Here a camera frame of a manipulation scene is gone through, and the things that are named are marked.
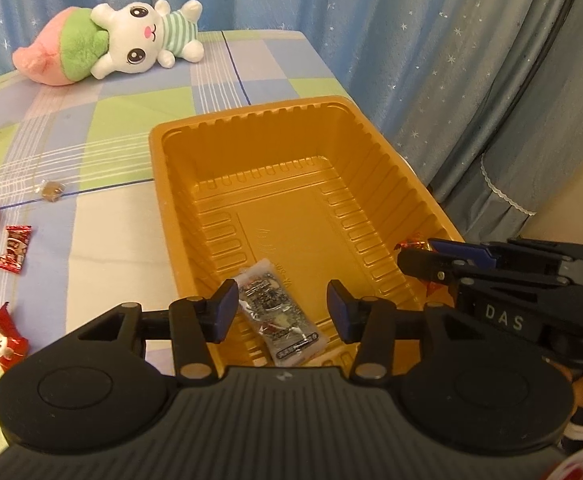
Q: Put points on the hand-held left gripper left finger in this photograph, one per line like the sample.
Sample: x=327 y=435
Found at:
x=225 y=306

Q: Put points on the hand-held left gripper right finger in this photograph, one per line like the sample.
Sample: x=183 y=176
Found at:
x=338 y=310

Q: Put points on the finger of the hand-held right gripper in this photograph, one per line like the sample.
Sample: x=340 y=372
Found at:
x=464 y=251
x=429 y=265

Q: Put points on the red gold candy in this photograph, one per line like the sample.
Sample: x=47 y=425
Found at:
x=415 y=242

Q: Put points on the silver black snack packet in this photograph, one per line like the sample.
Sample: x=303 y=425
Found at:
x=271 y=305

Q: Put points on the orange plastic tray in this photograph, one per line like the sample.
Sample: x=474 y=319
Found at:
x=281 y=220

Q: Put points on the grey curtain with lace trim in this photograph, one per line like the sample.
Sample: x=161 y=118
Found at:
x=546 y=135

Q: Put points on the brown candy in clear wrapper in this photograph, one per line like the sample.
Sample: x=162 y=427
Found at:
x=50 y=191

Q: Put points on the checked pastel bed sheet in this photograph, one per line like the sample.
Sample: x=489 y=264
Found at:
x=96 y=125

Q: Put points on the blue star curtain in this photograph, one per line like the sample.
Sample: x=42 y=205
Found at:
x=371 y=30

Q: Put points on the white bunny plush with peach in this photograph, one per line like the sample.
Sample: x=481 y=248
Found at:
x=131 y=35

